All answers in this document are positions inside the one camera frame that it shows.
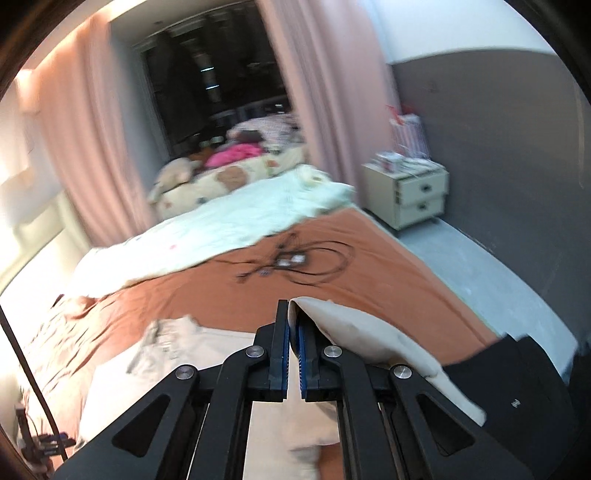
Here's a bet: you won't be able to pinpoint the white quilt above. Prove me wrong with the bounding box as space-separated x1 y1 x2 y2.
74 166 356 296

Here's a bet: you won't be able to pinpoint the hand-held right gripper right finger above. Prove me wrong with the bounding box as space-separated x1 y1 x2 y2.
298 314 527 480

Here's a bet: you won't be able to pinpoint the pink curtain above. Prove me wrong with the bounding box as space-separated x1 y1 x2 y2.
34 9 158 245
256 0 398 213

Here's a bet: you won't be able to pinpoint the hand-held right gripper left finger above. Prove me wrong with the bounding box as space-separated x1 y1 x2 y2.
53 300 291 480

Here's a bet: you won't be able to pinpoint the patterned white cloth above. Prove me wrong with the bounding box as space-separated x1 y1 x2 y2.
226 113 305 145

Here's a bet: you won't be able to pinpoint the orange bed sheet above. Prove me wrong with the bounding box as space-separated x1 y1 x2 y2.
21 208 499 480

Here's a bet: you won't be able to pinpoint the cream nightstand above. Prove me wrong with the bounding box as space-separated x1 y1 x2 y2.
361 159 450 230

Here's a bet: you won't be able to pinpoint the pink cloth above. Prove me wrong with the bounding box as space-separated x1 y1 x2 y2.
205 143 264 169

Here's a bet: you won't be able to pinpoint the striped gift bag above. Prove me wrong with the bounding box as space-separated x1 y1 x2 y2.
388 106 428 160

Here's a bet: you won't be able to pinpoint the small boxes on nightstand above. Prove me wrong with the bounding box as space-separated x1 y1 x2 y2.
374 150 439 175

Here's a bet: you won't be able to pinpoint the plush toy with brown patches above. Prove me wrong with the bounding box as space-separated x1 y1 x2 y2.
148 148 310 217

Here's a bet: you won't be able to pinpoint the black tether cable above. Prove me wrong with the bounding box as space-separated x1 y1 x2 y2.
0 305 68 464

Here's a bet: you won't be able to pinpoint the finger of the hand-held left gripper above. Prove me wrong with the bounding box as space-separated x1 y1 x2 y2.
42 433 77 457

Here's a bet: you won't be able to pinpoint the black cable bundle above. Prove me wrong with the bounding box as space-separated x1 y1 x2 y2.
217 231 356 287

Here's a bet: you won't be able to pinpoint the dark window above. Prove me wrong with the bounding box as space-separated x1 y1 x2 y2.
134 9 301 158

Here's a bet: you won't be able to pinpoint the cream padded headboard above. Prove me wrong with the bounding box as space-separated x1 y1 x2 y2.
0 185 95 301

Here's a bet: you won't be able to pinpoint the light beige pants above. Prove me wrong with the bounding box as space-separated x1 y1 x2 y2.
127 295 488 480

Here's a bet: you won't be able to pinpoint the beige plush toy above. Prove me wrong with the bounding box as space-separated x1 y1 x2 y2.
148 157 195 206

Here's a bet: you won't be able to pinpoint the black garment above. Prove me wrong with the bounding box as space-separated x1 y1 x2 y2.
443 332 578 462

